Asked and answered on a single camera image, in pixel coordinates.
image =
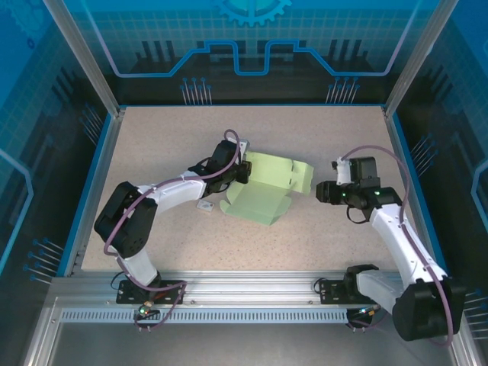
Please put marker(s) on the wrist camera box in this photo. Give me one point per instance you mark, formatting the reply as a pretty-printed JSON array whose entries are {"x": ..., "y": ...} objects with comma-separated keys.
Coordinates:
[
  {"x": 343, "y": 171},
  {"x": 245, "y": 146}
]

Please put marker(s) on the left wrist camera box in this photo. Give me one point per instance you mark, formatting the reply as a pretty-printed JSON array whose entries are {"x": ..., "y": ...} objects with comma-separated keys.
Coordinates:
[{"x": 245, "y": 146}]

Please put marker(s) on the small white card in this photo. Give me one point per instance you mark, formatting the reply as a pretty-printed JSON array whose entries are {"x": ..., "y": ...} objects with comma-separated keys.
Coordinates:
[{"x": 205, "y": 205}]

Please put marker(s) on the wide aluminium frame rail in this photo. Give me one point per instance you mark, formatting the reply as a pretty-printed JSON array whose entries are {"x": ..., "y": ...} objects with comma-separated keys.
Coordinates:
[{"x": 248, "y": 286}]

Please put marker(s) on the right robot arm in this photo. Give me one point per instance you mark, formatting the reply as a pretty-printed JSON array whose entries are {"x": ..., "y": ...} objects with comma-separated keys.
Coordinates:
[{"x": 389, "y": 236}]

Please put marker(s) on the aluminium frame post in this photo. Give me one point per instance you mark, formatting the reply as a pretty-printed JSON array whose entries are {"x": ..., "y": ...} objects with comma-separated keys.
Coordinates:
[
  {"x": 86, "y": 57},
  {"x": 418, "y": 57}
]

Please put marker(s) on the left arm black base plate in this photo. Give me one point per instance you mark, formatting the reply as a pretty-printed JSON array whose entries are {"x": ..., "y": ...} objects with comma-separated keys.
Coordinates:
[{"x": 129, "y": 295}]

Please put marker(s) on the blue printed enclosure panel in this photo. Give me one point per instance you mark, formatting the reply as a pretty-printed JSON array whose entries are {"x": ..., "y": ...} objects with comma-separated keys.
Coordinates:
[
  {"x": 244, "y": 23},
  {"x": 457, "y": 133},
  {"x": 34, "y": 133}
]

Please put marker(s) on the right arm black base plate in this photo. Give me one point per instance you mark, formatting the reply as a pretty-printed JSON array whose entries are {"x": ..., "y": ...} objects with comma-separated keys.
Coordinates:
[{"x": 329, "y": 293}]

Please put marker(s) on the small green-lit connector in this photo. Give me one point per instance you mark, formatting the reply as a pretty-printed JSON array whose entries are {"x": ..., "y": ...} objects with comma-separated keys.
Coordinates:
[
  {"x": 368, "y": 312},
  {"x": 145, "y": 309}
]

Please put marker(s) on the narrow aluminium side rail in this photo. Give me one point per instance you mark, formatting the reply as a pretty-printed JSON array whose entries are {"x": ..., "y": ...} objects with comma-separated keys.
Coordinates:
[
  {"x": 401, "y": 152},
  {"x": 96, "y": 190}
]

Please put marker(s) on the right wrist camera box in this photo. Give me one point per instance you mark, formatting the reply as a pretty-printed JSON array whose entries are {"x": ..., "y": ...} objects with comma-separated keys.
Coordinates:
[{"x": 343, "y": 171}]

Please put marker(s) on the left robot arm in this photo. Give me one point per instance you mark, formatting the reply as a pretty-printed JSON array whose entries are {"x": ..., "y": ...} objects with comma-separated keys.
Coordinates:
[{"x": 122, "y": 225}]

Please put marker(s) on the green paper box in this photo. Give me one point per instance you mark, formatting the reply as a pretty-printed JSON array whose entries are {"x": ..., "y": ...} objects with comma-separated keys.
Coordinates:
[{"x": 251, "y": 206}]

